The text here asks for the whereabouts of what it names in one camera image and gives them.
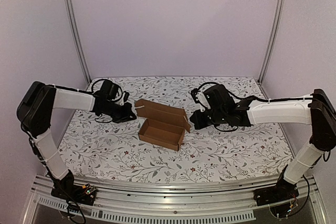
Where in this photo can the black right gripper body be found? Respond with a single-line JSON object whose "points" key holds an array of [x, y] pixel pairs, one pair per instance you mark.
{"points": [[203, 118]]}

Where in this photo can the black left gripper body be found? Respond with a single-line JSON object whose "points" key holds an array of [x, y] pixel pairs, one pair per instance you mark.
{"points": [[119, 115]]}

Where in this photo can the brown cardboard box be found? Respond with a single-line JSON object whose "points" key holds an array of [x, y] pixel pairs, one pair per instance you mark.
{"points": [[164, 125]]}

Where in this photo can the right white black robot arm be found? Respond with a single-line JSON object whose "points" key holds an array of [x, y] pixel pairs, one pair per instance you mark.
{"points": [[220, 106]]}

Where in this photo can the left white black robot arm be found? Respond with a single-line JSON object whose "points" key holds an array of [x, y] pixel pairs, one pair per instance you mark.
{"points": [[36, 108]]}

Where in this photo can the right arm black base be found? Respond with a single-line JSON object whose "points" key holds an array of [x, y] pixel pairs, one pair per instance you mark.
{"points": [[281, 191]]}

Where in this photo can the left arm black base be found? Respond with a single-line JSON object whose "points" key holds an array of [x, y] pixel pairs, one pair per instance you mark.
{"points": [[67, 190]]}

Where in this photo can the floral patterned table mat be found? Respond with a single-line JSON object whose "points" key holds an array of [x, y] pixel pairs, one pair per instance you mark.
{"points": [[95, 147]]}

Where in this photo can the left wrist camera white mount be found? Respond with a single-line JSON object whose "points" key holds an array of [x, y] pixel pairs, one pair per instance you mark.
{"points": [[123, 98]]}

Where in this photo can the aluminium front rail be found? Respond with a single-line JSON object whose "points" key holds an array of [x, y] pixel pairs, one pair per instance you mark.
{"points": [[215, 202]]}

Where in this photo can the left aluminium frame post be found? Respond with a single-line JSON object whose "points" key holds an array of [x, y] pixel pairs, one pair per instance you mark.
{"points": [[77, 41]]}

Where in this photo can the aluminium frame post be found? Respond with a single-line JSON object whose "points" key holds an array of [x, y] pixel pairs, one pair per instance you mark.
{"points": [[271, 41], [77, 41]]}

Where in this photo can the right aluminium frame post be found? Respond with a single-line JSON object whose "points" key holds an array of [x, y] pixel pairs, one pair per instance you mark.
{"points": [[271, 41]]}

